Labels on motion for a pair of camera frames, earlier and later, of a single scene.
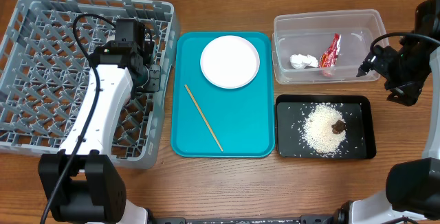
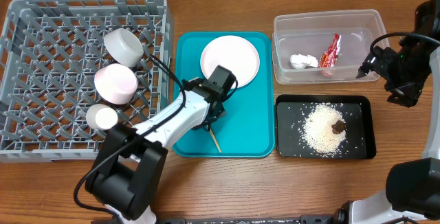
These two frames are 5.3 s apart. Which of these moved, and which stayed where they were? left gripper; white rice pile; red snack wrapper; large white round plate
Moved: left gripper
Stayed: large white round plate; red snack wrapper; white rice pile
